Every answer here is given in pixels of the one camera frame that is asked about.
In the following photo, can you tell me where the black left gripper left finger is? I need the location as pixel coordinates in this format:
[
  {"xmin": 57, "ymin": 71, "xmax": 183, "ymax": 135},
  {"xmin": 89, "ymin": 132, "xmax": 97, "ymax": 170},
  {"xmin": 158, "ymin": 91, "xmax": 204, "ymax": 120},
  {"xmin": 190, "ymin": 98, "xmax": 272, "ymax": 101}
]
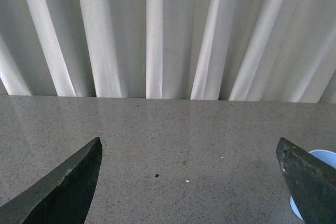
[{"xmin": 1, "ymin": 137, "xmax": 102, "ymax": 223}]

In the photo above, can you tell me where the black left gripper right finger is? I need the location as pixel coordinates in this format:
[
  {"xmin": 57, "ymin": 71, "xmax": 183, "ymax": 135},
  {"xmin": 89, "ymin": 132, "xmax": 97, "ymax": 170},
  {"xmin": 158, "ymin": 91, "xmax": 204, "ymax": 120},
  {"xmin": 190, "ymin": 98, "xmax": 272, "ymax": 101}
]
[{"xmin": 276, "ymin": 137, "xmax": 335, "ymax": 223}]

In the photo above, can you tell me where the white pleated curtain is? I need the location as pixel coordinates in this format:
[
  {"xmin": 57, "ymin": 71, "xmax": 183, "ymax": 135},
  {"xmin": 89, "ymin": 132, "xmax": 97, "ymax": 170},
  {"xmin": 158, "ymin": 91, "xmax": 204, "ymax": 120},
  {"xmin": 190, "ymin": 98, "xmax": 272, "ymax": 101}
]
[{"xmin": 1, "ymin": 0, "xmax": 335, "ymax": 103}]

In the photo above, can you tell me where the blue plastic cup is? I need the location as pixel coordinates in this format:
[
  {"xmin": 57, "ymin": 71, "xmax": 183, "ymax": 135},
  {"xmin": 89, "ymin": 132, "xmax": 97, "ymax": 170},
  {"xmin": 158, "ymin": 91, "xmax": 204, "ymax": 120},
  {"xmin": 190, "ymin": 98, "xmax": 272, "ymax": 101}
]
[{"xmin": 290, "ymin": 150, "xmax": 336, "ymax": 220}]

